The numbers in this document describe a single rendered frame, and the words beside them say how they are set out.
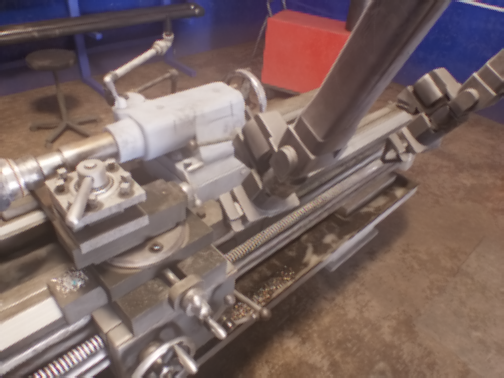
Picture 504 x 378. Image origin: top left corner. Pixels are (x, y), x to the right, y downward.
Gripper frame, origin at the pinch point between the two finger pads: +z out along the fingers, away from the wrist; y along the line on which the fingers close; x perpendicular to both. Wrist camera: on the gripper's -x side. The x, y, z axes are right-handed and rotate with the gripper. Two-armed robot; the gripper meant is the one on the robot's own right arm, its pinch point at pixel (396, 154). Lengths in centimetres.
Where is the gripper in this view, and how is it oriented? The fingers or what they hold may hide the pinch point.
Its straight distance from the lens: 103.0
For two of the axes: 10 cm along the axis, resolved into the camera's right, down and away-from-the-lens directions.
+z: -3.5, 4.1, 8.4
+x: 4.5, 8.6, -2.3
